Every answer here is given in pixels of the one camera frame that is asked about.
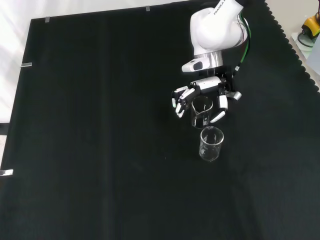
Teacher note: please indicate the black table cloth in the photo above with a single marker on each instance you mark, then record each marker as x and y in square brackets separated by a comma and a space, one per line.
[100, 125]

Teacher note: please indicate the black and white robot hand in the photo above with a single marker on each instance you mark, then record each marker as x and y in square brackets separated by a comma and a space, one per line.
[207, 82]

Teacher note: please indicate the yellow stop button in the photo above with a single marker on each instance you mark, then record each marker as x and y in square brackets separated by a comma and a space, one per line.
[311, 25]

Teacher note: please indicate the clear glass beaker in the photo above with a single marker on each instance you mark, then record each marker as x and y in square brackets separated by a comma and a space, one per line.
[201, 113]
[211, 147]

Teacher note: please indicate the metal cloth clip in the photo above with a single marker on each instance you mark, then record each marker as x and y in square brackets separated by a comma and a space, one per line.
[6, 172]
[26, 65]
[147, 8]
[47, 19]

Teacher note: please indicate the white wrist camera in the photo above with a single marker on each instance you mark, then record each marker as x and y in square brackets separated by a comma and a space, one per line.
[196, 65]

